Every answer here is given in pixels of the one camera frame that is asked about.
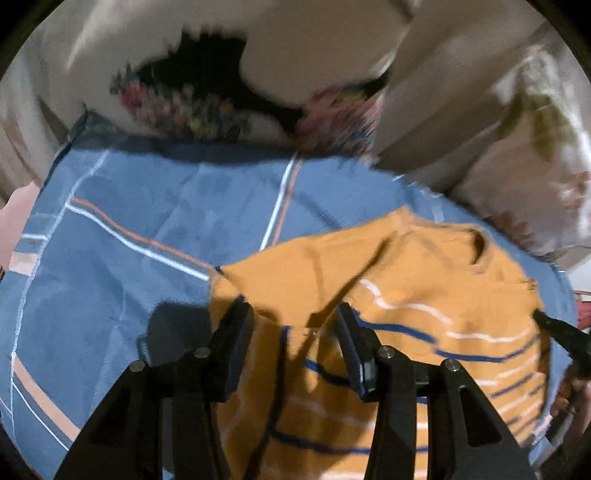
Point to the white leaf print pillow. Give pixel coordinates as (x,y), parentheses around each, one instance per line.
(531,175)

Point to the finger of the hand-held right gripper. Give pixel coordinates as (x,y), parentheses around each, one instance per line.
(561,332)

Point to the yellow striped sweater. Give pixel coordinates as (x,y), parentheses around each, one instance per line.
(415,286)

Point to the red bag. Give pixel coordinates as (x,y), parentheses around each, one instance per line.
(584,314)

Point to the white floral figure cushion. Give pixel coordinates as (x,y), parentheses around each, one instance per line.
(184,106)

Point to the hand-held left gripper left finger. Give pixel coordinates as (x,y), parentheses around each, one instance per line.
(236,341)

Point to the blue plaid blanket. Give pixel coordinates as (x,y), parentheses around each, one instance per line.
(138,207)

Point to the beige sofa backrest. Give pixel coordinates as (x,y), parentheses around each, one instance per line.
(438,115)

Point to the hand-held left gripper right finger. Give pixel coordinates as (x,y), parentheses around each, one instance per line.
(352,344)

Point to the person's right hand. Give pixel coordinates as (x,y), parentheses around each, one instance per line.
(562,392)

